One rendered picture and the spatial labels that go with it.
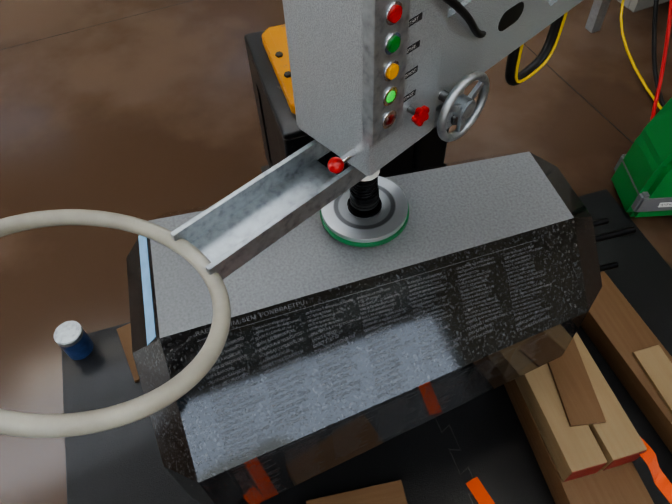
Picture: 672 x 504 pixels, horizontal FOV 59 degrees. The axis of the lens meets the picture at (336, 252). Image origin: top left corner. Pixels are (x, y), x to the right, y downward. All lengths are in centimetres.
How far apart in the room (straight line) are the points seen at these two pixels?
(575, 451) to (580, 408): 13
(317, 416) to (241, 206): 55
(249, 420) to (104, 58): 279
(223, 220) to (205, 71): 240
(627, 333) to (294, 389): 135
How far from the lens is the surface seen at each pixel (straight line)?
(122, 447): 226
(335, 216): 143
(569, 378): 205
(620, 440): 203
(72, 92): 365
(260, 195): 122
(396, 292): 141
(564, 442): 197
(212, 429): 144
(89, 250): 278
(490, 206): 155
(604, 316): 237
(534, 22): 146
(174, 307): 141
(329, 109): 114
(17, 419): 87
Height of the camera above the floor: 201
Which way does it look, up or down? 53 degrees down
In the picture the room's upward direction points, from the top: 3 degrees counter-clockwise
